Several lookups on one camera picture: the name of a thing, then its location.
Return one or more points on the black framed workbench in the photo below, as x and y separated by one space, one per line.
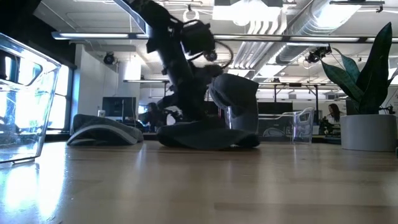
295 84

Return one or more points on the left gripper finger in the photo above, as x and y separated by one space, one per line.
200 107
186 112

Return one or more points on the grey round plant pot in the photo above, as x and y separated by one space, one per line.
368 133

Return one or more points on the long ceiling light rail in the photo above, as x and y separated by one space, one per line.
93 35

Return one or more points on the clear plastic bin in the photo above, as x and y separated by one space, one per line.
303 124
18 130

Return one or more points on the black ceiling spot camera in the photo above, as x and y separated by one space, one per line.
211 56
317 53
109 58

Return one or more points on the dark green baseball cap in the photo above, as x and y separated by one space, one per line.
205 138

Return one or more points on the black computer monitor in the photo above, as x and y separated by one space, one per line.
118 107

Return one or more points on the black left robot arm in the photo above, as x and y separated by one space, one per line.
161 28

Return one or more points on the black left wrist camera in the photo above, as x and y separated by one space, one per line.
197 37

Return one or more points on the grey baseball cap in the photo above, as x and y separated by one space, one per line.
102 127
236 93

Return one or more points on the silver ventilation duct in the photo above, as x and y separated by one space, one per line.
311 18

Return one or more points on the person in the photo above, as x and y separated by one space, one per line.
152 116
333 113

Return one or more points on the green snake plant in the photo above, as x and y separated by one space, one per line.
376 77

